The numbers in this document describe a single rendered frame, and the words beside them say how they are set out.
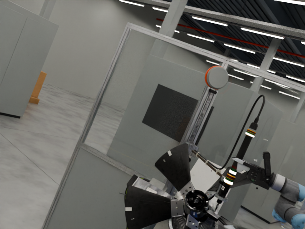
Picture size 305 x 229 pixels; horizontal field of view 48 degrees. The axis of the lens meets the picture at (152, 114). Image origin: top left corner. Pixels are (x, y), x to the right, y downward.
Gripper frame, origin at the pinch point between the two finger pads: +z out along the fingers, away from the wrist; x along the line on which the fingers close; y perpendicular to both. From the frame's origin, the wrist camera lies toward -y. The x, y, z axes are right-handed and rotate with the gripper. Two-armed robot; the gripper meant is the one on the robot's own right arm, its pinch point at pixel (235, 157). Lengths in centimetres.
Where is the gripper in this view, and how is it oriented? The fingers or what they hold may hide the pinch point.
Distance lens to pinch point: 172.3
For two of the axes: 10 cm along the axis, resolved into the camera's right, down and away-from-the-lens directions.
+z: -8.9, -4.1, 1.9
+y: -4.1, 9.1, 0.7
